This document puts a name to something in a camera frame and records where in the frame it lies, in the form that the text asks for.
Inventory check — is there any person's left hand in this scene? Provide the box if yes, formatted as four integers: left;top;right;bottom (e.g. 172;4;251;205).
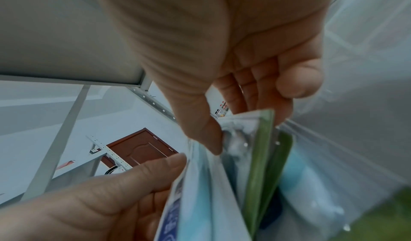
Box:
0;152;188;241

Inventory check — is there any person's right hand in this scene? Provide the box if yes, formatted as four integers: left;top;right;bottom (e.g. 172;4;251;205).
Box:
91;0;340;155

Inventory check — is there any white metal shelf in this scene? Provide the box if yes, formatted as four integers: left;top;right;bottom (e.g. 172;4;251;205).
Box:
0;0;411;241

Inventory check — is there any row of green toothbrush packets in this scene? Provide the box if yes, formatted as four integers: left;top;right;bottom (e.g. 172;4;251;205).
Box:
154;109;411;241

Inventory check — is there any white stationery rack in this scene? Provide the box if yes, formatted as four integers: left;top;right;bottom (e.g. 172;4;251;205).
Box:
54;134;134;177

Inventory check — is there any row of colourful bottles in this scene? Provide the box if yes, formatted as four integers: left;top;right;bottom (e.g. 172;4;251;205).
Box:
215;100;229;119

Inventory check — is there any red-brown wooden door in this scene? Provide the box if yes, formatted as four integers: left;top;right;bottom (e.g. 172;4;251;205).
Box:
101;127;179;168

